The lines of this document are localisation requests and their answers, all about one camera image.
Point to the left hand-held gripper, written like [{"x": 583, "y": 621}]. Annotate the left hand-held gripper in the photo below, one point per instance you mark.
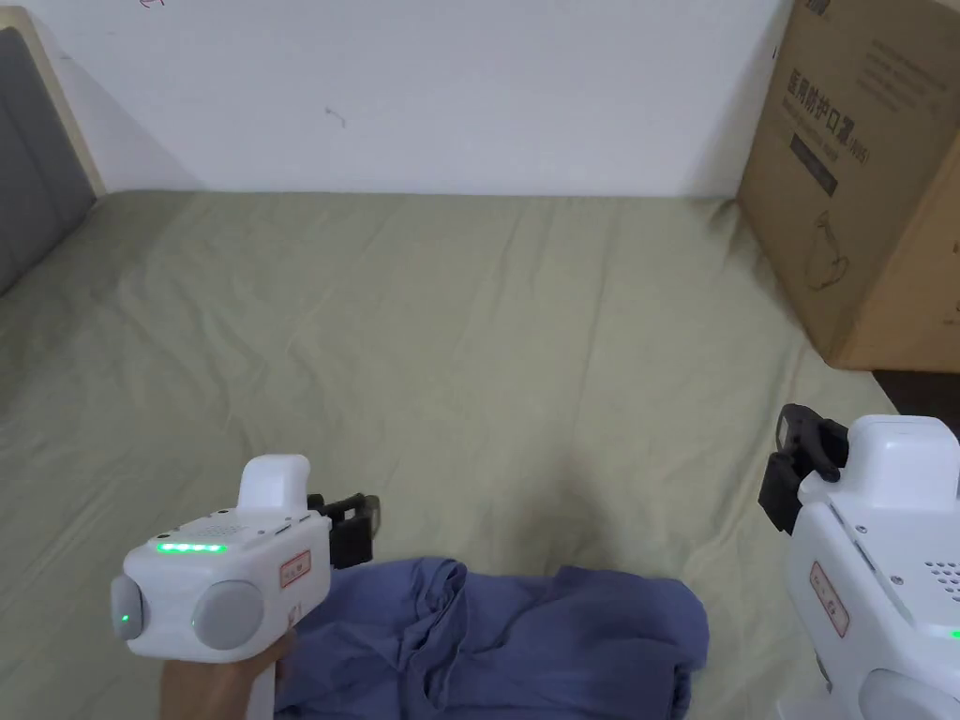
[{"x": 225, "y": 570}]

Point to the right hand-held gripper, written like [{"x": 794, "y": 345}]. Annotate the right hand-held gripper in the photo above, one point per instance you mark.
[{"x": 885, "y": 570}]

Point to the dark blue shirt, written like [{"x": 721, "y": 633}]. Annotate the dark blue shirt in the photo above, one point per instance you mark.
[{"x": 525, "y": 645}]

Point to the person's left hand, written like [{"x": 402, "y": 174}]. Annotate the person's left hand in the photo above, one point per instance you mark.
[{"x": 206, "y": 690}]

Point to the bed with pale green sheet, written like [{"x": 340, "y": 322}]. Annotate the bed with pale green sheet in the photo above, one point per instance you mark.
[{"x": 465, "y": 315}]

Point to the brown cardboard carton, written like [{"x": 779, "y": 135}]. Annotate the brown cardboard carton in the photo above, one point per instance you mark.
[{"x": 862, "y": 187}]

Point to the grey padded headboard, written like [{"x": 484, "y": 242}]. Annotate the grey padded headboard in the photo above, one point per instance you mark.
[{"x": 34, "y": 150}]

